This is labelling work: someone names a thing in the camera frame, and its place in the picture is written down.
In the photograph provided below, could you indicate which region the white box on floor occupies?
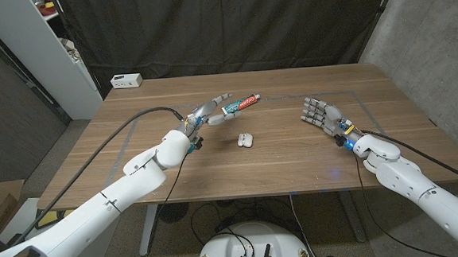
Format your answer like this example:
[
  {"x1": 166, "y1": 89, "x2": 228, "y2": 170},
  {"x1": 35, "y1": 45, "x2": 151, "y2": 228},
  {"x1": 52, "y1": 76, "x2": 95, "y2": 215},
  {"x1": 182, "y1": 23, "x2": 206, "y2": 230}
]
[{"x1": 110, "y1": 72, "x2": 145, "y2": 90}]

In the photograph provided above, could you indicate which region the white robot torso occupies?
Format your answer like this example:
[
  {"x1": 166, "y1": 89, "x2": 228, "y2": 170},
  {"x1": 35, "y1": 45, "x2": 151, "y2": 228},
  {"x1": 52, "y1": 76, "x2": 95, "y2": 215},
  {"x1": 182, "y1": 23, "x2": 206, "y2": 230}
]
[{"x1": 193, "y1": 217, "x2": 312, "y2": 257}]

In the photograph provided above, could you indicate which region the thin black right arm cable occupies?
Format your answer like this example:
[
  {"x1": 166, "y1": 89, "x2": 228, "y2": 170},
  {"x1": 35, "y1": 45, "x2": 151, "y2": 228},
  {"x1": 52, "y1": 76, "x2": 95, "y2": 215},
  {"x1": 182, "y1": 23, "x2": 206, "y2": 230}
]
[{"x1": 351, "y1": 145, "x2": 455, "y2": 257}]

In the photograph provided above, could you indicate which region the brown cardboard box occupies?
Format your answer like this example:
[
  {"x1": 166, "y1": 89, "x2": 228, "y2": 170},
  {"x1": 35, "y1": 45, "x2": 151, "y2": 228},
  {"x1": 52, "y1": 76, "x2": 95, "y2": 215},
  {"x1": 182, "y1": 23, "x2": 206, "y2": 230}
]
[{"x1": 0, "y1": 178, "x2": 29, "y2": 237}]

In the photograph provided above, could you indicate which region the grey floor cable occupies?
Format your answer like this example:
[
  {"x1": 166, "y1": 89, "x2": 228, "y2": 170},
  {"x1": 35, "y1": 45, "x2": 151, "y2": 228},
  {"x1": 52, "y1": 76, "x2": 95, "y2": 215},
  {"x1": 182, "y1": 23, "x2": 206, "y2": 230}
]
[{"x1": 288, "y1": 192, "x2": 325, "y2": 257}]

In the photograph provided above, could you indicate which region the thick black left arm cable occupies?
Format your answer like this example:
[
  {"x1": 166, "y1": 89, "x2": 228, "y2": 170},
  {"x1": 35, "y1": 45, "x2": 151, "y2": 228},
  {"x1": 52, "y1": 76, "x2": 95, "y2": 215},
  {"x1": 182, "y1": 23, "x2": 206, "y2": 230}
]
[{"x1": 3, "y1": 104, "x2": 192, "y2": 246}]

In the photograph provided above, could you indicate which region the white table leg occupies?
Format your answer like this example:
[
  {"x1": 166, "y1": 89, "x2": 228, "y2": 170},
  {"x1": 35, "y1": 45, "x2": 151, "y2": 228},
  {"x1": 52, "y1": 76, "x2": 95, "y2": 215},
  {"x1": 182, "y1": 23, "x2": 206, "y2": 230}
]
[{"x1": 136, "y1": 203, "x2": 161, "y2": 255}]

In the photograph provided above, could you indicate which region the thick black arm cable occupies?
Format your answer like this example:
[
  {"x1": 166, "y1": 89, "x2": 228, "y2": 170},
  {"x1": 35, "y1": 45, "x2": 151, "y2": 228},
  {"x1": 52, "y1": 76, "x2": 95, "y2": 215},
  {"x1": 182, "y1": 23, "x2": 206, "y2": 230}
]
[
  {"x1": 359, "y1": 123, "x2": 458, "y2": 198},
  {"x1": 3, "y1": 104, "x2": 192, "y2": 246}
]

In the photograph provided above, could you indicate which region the yellow black floor item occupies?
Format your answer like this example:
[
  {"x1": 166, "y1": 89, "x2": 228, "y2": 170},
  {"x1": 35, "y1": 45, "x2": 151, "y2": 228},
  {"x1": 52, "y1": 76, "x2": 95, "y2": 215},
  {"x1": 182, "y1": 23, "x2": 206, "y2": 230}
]
[{"x1": 34, "y1": 208, "x2": 75, "y2": 230}]

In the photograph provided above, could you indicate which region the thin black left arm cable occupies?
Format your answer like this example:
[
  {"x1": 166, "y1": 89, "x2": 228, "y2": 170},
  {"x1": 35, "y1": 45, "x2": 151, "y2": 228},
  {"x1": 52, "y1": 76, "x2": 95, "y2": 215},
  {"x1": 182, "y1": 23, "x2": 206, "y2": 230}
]
[{"x1": 134, "y1": 150, "x2": 194, "y2": 257}]

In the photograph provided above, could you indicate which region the round black floor fan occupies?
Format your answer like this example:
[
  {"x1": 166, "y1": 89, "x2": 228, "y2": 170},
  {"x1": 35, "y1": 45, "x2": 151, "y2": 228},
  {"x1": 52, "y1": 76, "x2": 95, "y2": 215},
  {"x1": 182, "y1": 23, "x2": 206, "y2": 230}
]
[{"x1": 157, "y1": 201, "x2": 191, "y2": 224}]

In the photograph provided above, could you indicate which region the teal red toothpaste tube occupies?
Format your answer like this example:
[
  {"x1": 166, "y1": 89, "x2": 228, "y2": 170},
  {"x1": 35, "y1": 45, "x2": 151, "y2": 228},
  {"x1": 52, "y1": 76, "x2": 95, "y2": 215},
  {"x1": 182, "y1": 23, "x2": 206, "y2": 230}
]
[{"x1": 221, "y1": 93, "x2": 262, "y2": 117}]

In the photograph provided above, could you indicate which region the white shelf cabinet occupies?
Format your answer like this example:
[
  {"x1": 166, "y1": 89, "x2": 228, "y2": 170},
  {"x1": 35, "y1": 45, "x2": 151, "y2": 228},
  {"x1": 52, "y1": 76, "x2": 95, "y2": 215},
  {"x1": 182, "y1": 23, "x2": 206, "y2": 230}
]
[{"x1": 0, "y1": 0, "x2": 106, "y2": 126}]

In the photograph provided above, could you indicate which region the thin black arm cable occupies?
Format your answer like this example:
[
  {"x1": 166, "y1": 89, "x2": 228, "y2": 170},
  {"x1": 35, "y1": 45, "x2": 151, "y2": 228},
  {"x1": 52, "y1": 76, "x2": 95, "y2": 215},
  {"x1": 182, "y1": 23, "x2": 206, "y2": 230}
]
[
  {"x1": 351, "y1": 145, "x2": 455, "y2": 257},
  {"x1": 134, "y1": 150, "x2": 194, "y2": 257}
]

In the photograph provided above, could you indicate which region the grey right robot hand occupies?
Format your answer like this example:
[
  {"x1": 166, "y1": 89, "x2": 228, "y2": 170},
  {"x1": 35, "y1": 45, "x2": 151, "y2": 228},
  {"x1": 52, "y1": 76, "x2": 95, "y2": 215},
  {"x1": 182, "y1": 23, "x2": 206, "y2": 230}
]
[{"x1": 299, "y1": 93, "x2": 365, "y2": 151}]

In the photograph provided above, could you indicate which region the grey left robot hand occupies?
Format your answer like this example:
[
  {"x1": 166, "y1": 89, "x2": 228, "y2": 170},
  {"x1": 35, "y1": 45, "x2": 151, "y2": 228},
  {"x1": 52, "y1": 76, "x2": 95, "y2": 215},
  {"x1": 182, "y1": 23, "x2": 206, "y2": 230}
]
[{"x1": 173, "y1": 91, "x2": 245, "y2": 143}]

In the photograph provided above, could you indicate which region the black curtain backdrop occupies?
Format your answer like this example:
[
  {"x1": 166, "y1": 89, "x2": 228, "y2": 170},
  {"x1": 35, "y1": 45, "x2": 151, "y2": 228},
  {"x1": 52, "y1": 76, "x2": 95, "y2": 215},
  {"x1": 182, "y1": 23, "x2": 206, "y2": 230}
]
[{"x1": 52, "y1": 0, "x2": 409, "y2": 103}]

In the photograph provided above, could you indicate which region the grey table leg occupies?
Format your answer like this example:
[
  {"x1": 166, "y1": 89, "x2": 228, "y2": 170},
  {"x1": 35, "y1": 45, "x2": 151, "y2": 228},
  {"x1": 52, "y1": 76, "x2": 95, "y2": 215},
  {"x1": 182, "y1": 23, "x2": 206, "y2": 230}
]
[{"x1": 336, "y1": 189, "x2": 368, "y2": 245}]

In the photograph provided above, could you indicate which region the white AirPods case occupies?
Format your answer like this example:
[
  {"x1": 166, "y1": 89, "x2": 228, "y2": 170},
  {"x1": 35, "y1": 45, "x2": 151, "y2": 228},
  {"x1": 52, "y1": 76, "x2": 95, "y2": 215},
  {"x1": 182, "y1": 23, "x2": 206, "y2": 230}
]
[{"x1": 235, "y1": 132, "x2": 254, "y2": 149}]

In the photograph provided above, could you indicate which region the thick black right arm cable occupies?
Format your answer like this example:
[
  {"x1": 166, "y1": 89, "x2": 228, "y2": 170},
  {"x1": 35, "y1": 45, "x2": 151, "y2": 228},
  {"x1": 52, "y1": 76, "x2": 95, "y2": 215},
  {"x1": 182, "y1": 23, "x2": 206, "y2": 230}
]
[{"x1": 359, "y1": 123, "x2": 458, "y2": 198}]

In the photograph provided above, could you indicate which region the red bowl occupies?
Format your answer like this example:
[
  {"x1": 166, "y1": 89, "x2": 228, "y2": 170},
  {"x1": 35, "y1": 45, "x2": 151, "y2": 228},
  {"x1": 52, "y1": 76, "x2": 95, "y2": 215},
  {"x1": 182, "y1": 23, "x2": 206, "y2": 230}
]
[{"x1": 37, "y1": 3, "x2": 58, "y2": 17}]

